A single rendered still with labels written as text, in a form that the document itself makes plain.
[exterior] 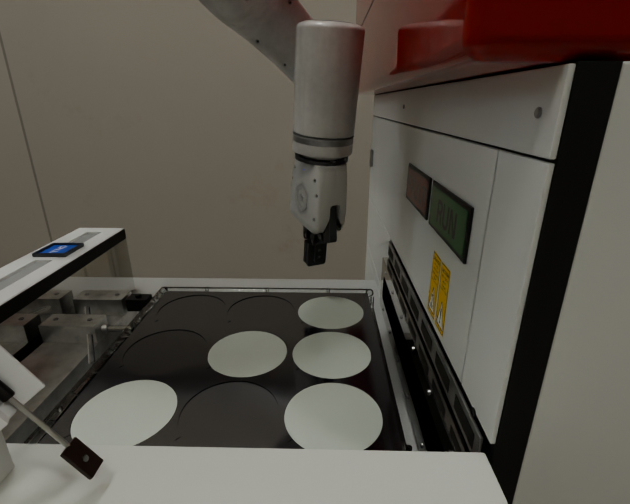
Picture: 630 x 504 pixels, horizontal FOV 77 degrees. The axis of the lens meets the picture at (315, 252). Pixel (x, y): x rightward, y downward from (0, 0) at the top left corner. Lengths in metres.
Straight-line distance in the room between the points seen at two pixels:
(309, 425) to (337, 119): 0.35
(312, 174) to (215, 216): 1.98
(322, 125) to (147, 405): 0.38
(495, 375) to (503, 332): 0.03
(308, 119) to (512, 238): 0.32
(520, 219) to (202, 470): 0.27
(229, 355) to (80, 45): 2.35
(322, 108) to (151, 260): 2.34
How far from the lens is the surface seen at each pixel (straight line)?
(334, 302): 0.64
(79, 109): 2.74
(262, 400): 0.46
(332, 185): 0.53
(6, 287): 0.70
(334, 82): 0.51
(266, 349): 0.53
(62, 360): 0.64
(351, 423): 0.43
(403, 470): 0.31
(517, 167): 0.28
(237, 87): 2.36
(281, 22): 0.61
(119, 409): 0.49
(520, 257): 0.27
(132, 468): 0.33
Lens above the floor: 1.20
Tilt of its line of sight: 21 degrees down
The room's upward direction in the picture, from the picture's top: straight up
